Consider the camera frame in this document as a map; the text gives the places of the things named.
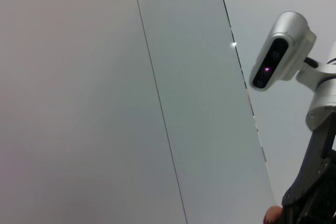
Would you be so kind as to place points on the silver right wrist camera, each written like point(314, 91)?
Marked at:
point(283, 51)

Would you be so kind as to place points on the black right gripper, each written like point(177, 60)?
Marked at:
point(320, 155)

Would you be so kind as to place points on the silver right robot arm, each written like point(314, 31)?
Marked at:
point(323, 95)

